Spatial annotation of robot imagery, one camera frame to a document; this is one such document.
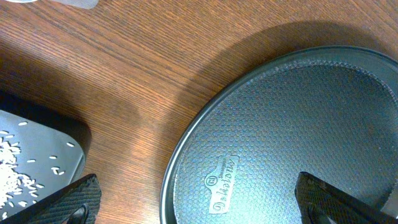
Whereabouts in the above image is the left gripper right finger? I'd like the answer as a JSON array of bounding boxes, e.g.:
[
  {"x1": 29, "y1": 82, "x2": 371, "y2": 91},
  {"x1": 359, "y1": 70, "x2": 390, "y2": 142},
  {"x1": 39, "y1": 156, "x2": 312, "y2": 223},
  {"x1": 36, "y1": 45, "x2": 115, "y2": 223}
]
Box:
[{"x1": 295, "y1": 172, "x2": 397, "y2": 224}]

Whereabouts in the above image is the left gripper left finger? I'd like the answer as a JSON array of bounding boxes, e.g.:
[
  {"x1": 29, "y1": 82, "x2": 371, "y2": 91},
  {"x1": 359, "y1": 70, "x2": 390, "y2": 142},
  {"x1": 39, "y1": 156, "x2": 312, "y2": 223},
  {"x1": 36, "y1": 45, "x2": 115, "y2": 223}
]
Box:
[{"x1": 1, "y1": 174, "x2": 101, "y2": 224}]

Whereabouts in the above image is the rice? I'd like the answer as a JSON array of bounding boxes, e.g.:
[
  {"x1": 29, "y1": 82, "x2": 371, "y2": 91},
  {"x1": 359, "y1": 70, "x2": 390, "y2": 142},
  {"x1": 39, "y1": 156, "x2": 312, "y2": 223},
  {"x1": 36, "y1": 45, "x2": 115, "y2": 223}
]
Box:
[{"x1": 0, "y1": 121, "x2": 75, "y2": 220}]

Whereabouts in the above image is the black rectangular tray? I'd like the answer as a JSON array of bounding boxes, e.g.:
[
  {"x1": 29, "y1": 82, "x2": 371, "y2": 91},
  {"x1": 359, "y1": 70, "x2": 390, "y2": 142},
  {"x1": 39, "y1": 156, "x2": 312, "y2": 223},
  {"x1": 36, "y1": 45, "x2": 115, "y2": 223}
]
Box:
[{"x1": 1, "y1": 92, "x2": 91, "y2": 220}]

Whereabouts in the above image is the round black serving tray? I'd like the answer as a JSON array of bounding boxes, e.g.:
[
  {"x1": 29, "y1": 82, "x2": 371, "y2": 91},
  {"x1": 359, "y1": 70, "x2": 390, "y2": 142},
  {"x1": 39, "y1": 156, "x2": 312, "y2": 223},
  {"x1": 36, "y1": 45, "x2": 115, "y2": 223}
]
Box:
[{"x1": 159, "y1": 46, "x2": 397, "y2": 223}]

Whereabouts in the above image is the clear plastic bin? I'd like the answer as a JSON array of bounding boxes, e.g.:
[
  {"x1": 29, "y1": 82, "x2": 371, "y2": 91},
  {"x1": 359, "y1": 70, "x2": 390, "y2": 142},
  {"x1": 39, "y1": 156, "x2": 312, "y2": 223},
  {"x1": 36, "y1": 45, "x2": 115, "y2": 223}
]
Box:
[{"x1": 0, "y1": 0, "x2": 100, "y2": 10}]

